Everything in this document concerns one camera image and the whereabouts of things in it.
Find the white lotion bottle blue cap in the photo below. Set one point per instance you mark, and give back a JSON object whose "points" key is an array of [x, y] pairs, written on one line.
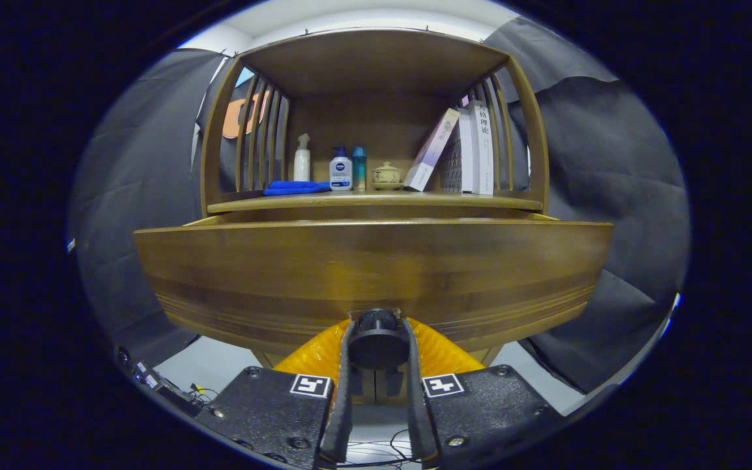
{"points": [[341, 173]]}

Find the purple and white book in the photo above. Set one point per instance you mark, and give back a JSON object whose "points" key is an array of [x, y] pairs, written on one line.
{"points": [[431, 150]]}

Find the blue folded cloth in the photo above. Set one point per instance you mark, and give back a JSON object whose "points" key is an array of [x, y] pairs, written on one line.
{"points": [[291, 188]]}

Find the teal slim bottle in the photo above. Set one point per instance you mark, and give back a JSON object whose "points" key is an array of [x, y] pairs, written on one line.
{"points": [[359, 170]]}

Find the wooden drawer with black knob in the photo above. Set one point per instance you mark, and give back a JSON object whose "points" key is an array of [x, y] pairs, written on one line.
{"points": [[376, 267]]}

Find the beige lidded teacup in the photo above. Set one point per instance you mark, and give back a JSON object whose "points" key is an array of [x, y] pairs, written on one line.
{"points": [[387, 176]]}

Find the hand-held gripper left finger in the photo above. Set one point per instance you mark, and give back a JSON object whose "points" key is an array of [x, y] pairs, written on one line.
{"points": [[265, 411]]}

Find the plain white book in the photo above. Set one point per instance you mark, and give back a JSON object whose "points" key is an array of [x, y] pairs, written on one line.
{"points": [[467, 150]]}

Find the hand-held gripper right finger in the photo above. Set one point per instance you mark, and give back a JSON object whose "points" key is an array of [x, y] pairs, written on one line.
{"points": [[487, 411]]}

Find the black electronic device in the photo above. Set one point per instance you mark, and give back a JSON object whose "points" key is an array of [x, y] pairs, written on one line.
{"points": [[167, 391]]}

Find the wooden countertop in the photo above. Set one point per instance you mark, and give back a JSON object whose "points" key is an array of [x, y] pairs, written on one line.
{"points": [[376, 201]]}

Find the white book with black title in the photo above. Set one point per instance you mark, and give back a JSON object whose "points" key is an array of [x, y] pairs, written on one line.
{"points": [[482, 150]]}

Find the white pump bottle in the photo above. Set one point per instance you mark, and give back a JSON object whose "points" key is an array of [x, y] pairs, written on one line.
{"points": [[302, 166]]}

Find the wooden cabinet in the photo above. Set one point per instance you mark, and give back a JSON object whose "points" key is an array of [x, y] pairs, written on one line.
{"points": [[376, 62]]}

